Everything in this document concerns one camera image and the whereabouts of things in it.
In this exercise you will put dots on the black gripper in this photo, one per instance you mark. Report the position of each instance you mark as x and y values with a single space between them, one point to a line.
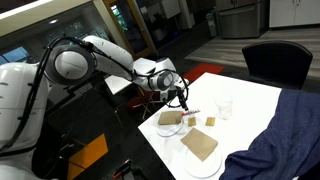
180 95

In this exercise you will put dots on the red and white marker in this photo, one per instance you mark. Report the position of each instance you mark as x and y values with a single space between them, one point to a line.
191 112

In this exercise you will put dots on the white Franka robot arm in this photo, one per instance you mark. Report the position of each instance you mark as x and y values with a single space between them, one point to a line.
110 56

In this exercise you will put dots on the clear plastic cup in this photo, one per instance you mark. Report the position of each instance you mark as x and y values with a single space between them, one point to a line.
224 108

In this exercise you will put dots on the white round plate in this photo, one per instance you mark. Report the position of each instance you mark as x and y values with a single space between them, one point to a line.
203 168
168 131

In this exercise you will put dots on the red stool with wooden legs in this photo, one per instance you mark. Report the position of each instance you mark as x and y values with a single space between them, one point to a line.
143 100

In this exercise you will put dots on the white side table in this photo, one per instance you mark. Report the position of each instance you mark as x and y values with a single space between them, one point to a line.
116 85

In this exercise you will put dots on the grey trash bin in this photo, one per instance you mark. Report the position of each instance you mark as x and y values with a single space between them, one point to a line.
211 23

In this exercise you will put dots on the black tripod with orange clamps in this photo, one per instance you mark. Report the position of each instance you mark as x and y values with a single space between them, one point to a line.
123 170

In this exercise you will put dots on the black plastic chair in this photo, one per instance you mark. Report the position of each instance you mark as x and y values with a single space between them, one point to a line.
276 63

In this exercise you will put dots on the stainless steel fridge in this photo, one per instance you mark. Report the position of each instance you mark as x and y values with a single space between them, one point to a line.
241 20

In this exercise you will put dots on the dark blue cloth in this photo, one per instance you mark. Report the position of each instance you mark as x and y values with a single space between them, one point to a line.
283 140

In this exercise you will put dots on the wooden framed glass door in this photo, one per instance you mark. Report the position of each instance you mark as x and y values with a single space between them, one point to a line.
136 13

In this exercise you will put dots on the white kitchen base cabinets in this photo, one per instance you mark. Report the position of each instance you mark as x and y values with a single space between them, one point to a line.
293 13

